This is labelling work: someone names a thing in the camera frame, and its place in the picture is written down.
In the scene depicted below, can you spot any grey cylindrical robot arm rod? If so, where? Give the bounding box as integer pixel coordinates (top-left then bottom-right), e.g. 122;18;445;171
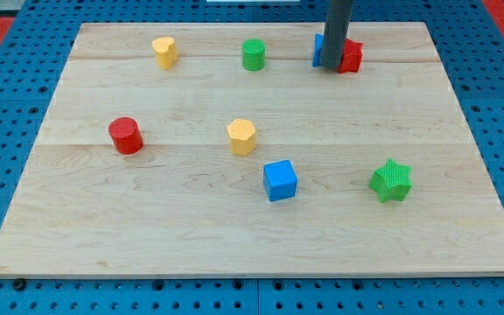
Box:
320;0;354;69

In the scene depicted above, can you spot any wooden board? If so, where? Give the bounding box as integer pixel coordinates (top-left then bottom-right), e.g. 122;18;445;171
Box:
0;22;504;279

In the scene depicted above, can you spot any yellow hexagon block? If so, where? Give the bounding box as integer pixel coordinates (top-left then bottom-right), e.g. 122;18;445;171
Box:
227;119;256;156

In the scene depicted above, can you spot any blue cube block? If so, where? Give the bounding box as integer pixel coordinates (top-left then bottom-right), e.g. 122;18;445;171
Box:
263;160;298;202

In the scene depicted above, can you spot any green cylinder block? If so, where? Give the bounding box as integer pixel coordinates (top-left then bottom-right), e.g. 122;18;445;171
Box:
241;38;266;71

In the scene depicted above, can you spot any red cylinder block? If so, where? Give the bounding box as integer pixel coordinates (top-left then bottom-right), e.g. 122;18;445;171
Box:
108;116;144;154

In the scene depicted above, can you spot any blue block behind rod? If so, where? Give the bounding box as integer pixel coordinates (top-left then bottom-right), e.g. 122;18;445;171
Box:
312;34;324;67

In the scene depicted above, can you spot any yellow heart block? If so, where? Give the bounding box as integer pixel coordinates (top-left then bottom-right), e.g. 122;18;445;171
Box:
151;37;179;70

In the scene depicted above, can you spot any green star block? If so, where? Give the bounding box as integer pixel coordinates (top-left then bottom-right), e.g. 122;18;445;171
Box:
368;158;412;203

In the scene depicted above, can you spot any red star block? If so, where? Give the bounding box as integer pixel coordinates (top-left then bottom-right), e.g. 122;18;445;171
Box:
339;38;364;74

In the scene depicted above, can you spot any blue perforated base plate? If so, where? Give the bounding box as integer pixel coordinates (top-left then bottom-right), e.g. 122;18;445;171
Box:
0;0;504;314

